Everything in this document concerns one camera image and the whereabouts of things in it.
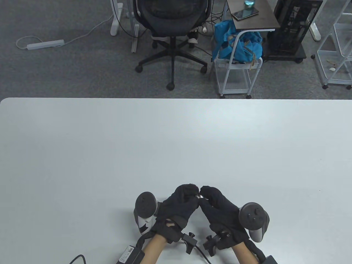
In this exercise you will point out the grey hand controller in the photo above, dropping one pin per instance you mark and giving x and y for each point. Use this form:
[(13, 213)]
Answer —
[(145, 203), (253, 216)]

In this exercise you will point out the white-framed dark side table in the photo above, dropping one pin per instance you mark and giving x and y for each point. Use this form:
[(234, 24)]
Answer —
[(253, 19)]

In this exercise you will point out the person's right hand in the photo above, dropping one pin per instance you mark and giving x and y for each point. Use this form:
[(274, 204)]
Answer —
[(220, 211)]

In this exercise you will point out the black box with white label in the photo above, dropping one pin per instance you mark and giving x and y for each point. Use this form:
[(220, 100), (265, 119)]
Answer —
[(128, 253)]

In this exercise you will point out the white desk leg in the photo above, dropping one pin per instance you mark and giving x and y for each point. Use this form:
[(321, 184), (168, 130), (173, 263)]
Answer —
[(115, 27), (315, 31)]

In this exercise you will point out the blue fabric bag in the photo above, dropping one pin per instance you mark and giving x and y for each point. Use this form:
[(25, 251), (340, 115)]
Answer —
[(224, 44)]

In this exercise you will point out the white wall plug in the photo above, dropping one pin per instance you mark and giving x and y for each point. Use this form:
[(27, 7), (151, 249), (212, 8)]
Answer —
[(205, 29)]

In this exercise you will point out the white desk foot bar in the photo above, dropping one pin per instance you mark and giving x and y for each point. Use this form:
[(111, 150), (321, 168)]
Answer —
[(134, 41)]

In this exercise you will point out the black wheeled stand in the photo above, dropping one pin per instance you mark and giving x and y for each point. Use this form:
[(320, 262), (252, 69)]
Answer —
[(283, 56)]

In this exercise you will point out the black office chair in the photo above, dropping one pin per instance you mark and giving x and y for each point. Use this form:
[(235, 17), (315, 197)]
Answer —
[(170, 11)]

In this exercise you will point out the black computer case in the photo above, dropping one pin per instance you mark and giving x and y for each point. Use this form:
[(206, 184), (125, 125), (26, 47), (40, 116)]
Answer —
[(291, 27)]

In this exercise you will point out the white power strip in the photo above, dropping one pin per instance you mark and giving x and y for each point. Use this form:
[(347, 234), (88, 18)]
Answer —
[(45, 44)]

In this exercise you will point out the blue-tinted drinking glass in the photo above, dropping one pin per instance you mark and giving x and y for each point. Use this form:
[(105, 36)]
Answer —
[(249, 3)]

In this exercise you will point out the person's right forearm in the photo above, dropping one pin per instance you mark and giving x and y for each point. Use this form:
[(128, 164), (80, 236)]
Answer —
[(244, 254)]

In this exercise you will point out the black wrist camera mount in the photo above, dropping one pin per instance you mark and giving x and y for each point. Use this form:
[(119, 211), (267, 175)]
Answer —
[(189, 242), (211, 244)]

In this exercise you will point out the black smartphone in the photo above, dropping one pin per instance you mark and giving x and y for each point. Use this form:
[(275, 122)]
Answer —
[(244, 14)]

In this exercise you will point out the person's left hand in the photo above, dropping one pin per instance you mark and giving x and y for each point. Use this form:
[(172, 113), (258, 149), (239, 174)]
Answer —
[(176, 207)]

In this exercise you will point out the white mesh shelf trolley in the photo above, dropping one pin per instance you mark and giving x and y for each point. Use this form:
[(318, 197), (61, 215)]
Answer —
[(334, 80)]

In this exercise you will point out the person's left forearm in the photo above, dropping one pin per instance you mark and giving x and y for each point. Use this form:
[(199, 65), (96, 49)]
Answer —
[(154, 247)]

